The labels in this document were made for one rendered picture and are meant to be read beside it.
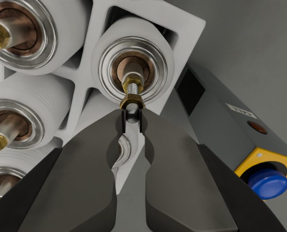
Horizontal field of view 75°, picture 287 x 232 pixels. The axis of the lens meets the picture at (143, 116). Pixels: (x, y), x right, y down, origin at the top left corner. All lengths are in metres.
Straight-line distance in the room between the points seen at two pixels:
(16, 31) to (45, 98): 0.09
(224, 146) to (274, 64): 0.37
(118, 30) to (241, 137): 0.18
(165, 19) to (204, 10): 0.21
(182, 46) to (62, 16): 0.16
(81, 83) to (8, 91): 0.09
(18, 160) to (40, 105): 0.11
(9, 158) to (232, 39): 0.50
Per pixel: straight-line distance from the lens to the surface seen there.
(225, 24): 0.49
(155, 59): 0.20
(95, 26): 0.28
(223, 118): 0.27
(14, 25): 0.21
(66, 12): 0.22
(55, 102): 0.28
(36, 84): 0.28
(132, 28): 0.20
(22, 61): 0.24
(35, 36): 0.22
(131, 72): 0.18
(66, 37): 0.22
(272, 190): 0.25
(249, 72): 0.56
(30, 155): 0.35
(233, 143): 0.25
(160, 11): 0.27
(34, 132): 0.28
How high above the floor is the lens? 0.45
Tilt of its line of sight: 58 degrees down
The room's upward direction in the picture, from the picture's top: 176 degrees clockwise
